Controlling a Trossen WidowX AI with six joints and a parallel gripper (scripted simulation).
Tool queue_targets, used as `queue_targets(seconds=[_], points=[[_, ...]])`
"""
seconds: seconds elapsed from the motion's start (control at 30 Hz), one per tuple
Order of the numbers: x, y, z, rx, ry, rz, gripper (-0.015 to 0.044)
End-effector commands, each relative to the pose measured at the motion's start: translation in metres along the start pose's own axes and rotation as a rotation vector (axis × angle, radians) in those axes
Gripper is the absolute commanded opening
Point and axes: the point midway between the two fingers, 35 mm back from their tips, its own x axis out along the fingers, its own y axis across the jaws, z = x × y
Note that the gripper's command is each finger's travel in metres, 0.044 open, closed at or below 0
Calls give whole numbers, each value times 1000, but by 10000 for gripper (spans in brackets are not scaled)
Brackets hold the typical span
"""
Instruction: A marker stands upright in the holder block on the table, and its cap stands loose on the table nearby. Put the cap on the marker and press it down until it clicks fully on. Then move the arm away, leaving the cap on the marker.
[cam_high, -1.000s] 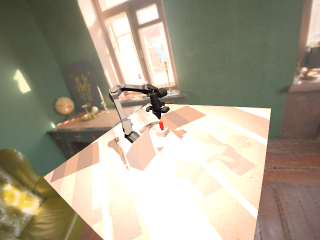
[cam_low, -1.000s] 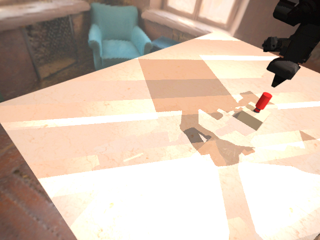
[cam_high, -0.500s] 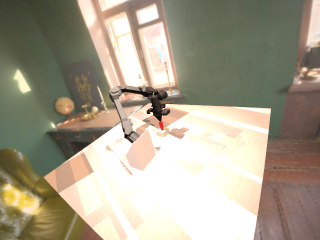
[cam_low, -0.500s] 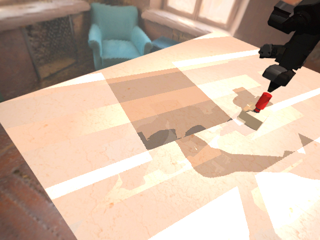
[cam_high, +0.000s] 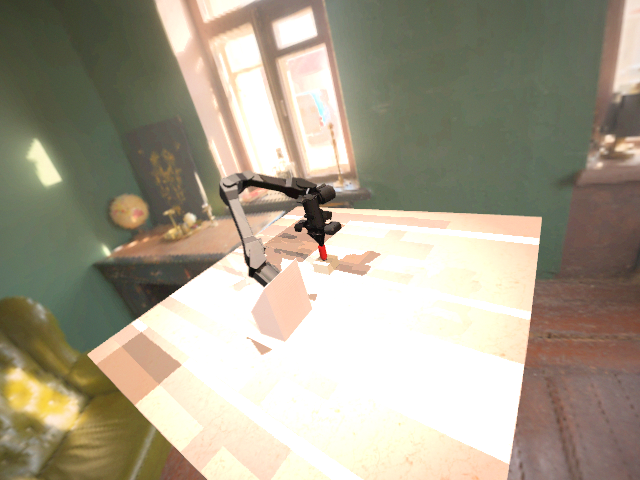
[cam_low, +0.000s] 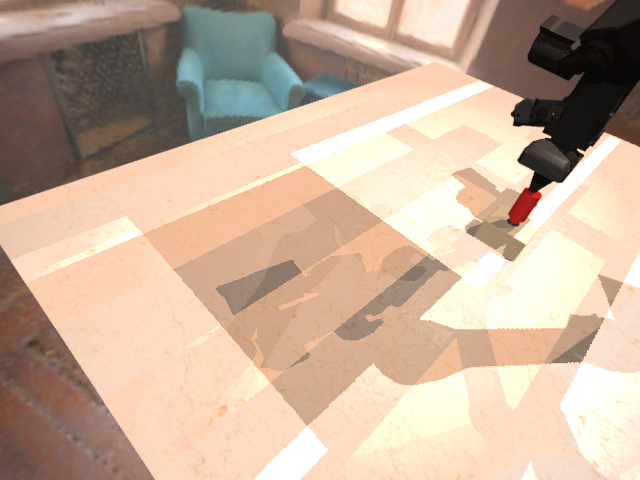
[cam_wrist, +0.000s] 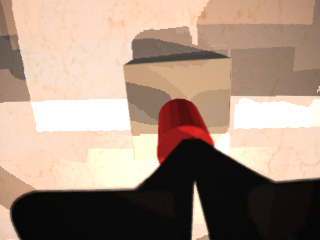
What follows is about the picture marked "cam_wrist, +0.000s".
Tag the red marker cap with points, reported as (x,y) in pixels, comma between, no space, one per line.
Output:
(179,119)

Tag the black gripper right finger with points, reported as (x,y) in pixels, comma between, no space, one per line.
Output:
(240,204)

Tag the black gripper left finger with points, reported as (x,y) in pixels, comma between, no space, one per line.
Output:
(158,208)

